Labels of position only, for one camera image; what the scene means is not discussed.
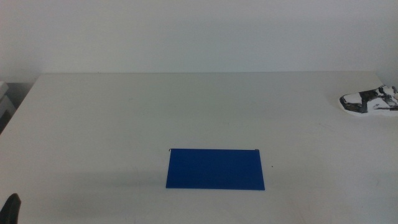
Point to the blue rectangular mat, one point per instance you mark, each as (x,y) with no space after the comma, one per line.
(214,169)

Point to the white and black shoe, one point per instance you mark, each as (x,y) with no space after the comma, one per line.
(363,102)

